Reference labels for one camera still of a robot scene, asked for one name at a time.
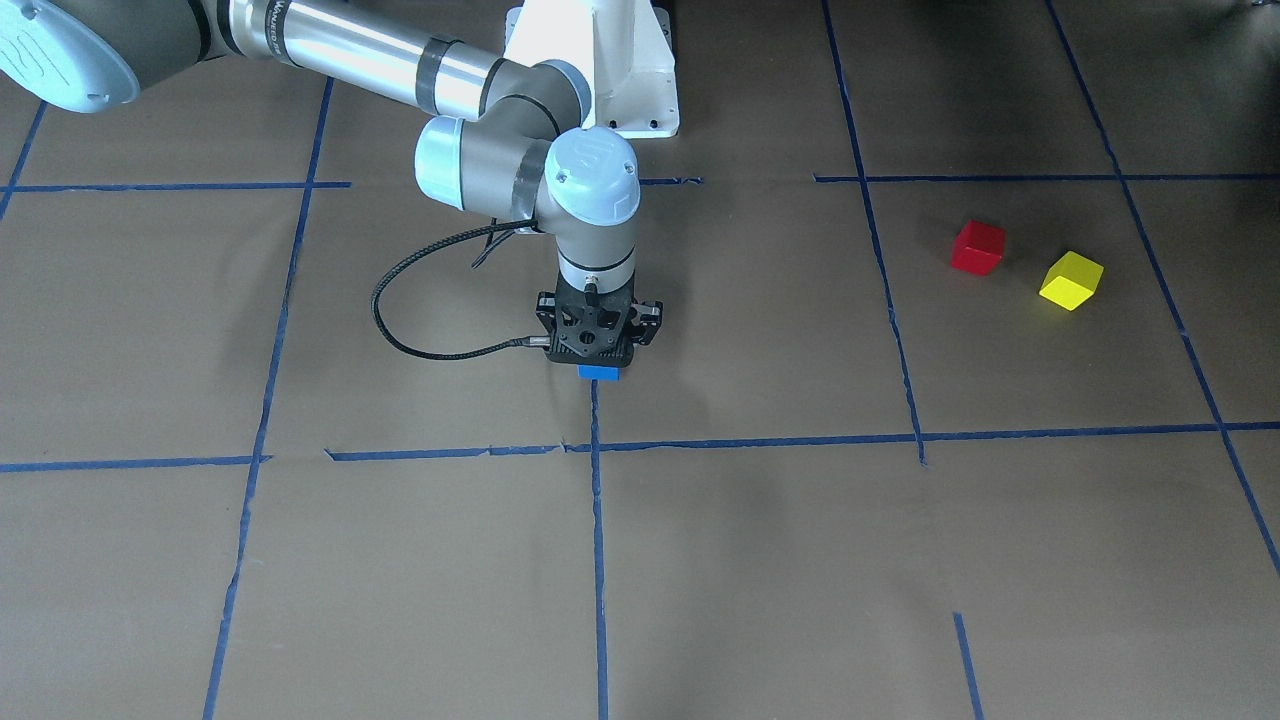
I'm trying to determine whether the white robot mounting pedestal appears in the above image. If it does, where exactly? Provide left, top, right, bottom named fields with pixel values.
left=503, top=1, right=681, bottom=138

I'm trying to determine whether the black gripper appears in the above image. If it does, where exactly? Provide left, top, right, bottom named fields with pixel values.
left=535, top=284, right=664, bottom=369

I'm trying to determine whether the black braided cable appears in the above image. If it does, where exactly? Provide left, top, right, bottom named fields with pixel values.
left=371, top=223, right=553, bottom=361

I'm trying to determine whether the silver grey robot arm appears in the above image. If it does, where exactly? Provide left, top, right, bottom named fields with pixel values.
left=3, top=1, right=680, bottom=377

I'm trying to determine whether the red wooden block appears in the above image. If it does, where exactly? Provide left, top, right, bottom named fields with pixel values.
left=950, top=220, right=1007, bottom=275

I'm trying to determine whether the blue wooden block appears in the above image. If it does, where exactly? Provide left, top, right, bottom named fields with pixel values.
left=576, top=364, right=622, bottom=382

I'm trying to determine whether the yellow wooden block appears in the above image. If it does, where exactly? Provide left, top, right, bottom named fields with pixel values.
left=1038, top=251, right=1105, bottom=311

